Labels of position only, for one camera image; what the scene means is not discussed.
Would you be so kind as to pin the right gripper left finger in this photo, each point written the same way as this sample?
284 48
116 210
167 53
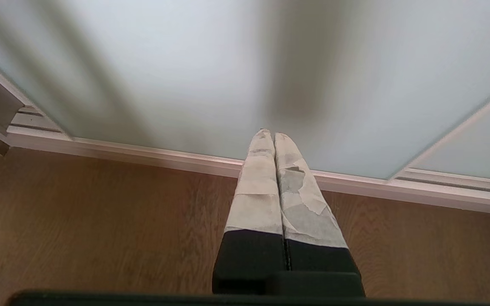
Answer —
255 204

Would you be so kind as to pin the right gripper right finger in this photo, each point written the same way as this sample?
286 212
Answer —
309 221

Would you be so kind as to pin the frosted glass sliding wardrobe door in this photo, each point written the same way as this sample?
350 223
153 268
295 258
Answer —
211 76
474 146

